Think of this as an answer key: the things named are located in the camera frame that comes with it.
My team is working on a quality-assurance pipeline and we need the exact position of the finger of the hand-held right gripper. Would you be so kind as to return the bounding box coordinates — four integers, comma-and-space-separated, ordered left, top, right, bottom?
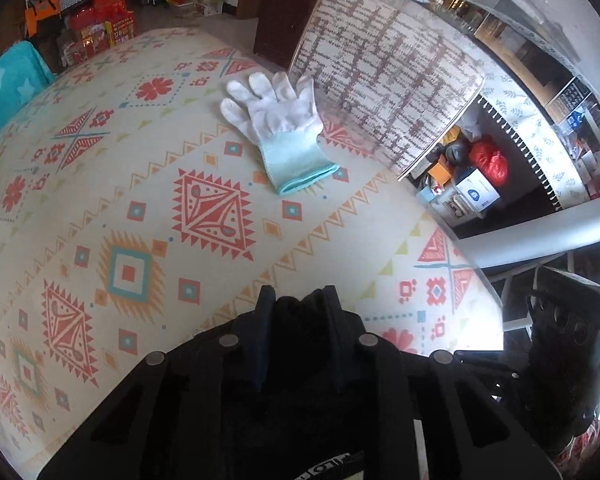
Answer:
452, 351, 533, 401

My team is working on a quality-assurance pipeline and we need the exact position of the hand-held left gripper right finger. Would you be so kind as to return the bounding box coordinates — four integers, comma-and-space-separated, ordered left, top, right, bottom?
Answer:
322, 285, 556, 480

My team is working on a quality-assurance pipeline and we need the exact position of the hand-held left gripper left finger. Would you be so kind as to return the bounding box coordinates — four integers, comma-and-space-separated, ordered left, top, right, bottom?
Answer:
37, 285, 281, 480

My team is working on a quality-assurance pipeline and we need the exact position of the white curved bar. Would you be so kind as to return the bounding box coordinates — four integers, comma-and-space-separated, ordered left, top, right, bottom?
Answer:
452, 194, 600, 268

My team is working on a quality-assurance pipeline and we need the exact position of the white box with blue logo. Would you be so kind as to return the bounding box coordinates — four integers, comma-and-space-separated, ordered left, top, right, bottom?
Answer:
452, 167, 501, 211

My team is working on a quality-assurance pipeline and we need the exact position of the patterned tablecloth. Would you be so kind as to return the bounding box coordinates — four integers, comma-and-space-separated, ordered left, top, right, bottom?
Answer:
0, 27, 506, 480

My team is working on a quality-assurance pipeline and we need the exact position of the red plastic bag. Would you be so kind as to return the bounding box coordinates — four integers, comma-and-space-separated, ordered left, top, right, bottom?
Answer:
469, 135, 509, 186

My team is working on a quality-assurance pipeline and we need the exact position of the white work glove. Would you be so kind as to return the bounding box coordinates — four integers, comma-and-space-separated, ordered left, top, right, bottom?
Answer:
220, 71, 341, 197

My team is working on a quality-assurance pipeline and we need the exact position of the leaf print fringed cloth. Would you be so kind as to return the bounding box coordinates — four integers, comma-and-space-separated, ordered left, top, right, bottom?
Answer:
475, 75, 598, 211

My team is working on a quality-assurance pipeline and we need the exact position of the brown white patterned chair cover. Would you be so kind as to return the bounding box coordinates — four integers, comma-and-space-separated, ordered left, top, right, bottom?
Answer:
287, 0, 486, 181

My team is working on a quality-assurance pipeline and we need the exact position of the teal star blanket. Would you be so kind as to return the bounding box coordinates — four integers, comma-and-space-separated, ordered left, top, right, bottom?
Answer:
0, 40, 56, 146

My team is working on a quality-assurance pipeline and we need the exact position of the stack of red gift boxes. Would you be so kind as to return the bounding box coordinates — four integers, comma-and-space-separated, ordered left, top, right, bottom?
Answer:
55, 0, 137, 67

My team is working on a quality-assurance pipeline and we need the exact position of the orange paper bag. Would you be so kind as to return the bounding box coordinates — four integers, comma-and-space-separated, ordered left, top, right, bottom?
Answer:
24, 0, 63, 38

